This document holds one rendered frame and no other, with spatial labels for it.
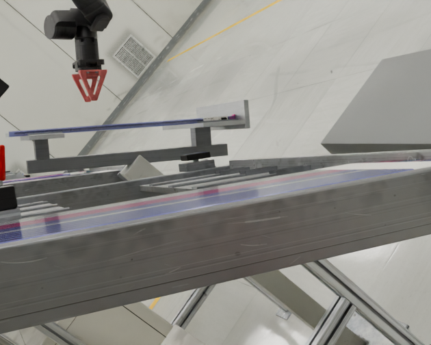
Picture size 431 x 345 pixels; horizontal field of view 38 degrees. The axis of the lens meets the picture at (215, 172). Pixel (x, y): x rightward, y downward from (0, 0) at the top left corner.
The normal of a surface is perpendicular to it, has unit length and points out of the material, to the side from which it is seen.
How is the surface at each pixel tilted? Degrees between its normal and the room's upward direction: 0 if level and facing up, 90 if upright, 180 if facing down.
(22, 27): 90
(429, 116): 0
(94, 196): 90
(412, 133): 0
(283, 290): 90
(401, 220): 90
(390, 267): 0
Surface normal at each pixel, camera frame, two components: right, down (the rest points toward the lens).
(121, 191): 0.38, 0.00
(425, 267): -0.72, -0.62
